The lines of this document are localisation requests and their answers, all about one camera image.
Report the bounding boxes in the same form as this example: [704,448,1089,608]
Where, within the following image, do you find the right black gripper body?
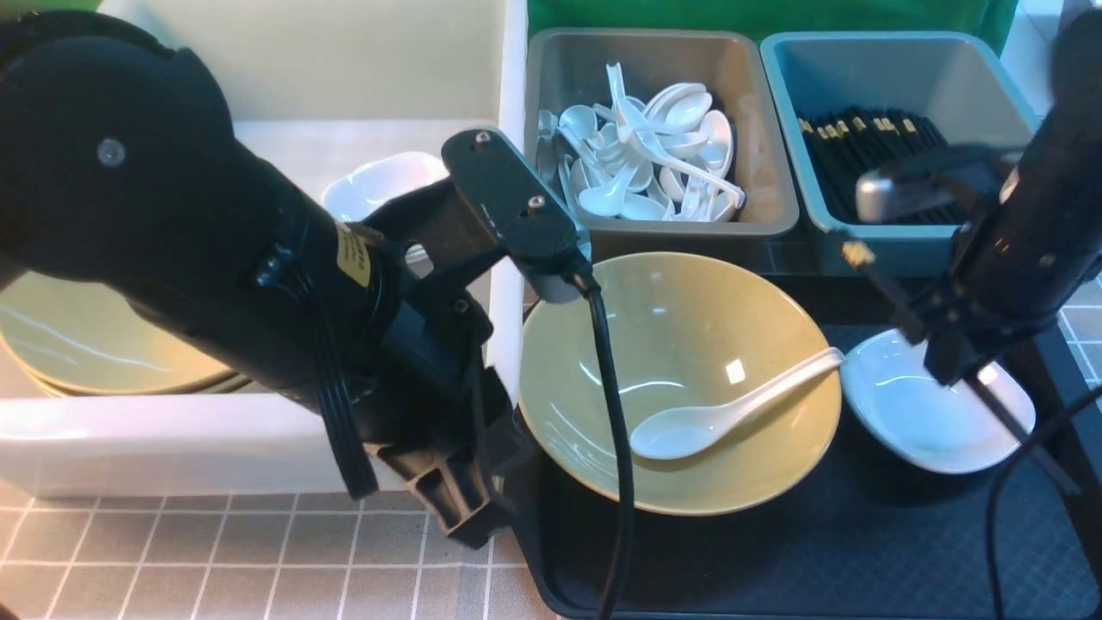
[904,285,1057,387]

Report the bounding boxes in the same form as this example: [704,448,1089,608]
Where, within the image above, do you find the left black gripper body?
[356,129,593,550]

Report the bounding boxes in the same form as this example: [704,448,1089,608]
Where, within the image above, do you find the white square sauce dish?
[839,329,1020,474]

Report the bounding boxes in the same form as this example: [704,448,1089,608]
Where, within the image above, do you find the black chopstick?
[842,239,1080,494]

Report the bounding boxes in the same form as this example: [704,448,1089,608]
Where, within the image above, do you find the white ceramic soup spoon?
[629,348,845,463]

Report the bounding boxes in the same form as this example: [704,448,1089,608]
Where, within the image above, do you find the yellow noodle bowl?
[519,252,842,516]

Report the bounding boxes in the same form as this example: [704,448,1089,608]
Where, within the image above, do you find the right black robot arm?
[912,10,1101,385]

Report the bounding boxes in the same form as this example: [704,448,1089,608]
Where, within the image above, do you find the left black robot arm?
[3,10,588,550]

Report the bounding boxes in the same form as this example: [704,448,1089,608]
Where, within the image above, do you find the pile of black chopsticks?
[796,106,948,224]

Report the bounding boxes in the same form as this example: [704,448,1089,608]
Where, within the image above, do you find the black plastic serving tray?
[505,275,1099,619]

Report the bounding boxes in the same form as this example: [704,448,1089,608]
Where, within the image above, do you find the blue plastic chopstick bin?
[760,31,1040,278]

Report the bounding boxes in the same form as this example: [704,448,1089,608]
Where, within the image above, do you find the stack of white sauce dishes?
[322,152,449,222]

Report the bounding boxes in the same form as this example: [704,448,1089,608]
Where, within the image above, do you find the pile of white spoons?
[536,64,746,224]

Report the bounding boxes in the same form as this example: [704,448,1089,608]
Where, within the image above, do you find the large white plastic tub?
[3,1,529,499]

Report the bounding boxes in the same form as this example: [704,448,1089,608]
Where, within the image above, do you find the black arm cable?
[568,267,636,620]

